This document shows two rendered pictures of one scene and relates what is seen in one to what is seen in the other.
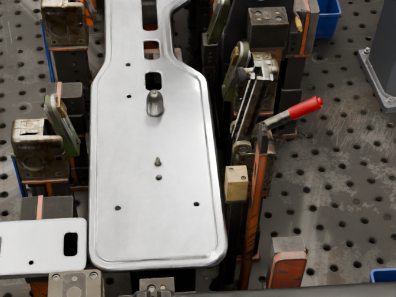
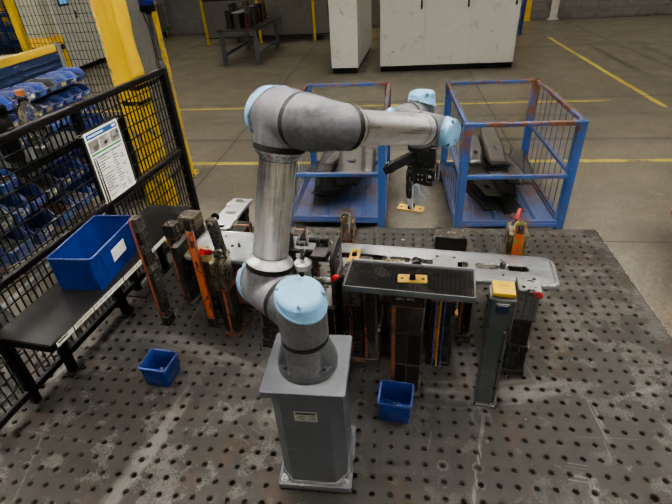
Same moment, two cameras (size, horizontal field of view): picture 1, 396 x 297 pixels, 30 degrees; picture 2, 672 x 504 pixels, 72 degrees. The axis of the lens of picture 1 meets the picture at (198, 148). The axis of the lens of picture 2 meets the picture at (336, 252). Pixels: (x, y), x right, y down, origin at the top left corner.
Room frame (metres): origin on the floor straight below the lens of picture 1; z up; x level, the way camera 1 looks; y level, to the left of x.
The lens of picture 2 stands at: (1.71, -1.27, 1.97)
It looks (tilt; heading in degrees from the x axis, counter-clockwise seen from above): 33 degrees down; 111
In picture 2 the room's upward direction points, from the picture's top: 4 degrees counter-clockwise
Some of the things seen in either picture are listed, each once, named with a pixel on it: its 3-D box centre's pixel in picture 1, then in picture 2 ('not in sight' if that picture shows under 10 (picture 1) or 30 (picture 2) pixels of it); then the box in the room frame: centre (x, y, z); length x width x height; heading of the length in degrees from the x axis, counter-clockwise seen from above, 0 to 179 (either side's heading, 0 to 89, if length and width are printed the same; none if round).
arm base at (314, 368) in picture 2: not in sight; (306, 347); (1.33, -0.52, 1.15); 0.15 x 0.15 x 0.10
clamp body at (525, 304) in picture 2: not in sight; (519, 326); (1.86, 0.01, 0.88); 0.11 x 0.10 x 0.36; 96
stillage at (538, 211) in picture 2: not in sight; (498, 156); (1.73, 2.59, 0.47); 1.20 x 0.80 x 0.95; 104
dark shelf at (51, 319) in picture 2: not in sight; (112, 262); (0.38, -0.18, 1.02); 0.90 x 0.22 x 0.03; 96
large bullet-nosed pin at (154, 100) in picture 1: (154, 104); not in sight; (0.92, 0.08, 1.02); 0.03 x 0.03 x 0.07
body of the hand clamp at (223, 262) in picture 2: (247, 201); (227, 296); (0.81, -0.10, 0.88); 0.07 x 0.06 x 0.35; 96
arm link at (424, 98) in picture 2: not in sight; (420, 111); (1.49, 0.05, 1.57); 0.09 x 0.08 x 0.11; 61
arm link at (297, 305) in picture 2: not in sight; (300, 309); (1.33, -0.52, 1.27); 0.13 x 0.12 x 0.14; 151
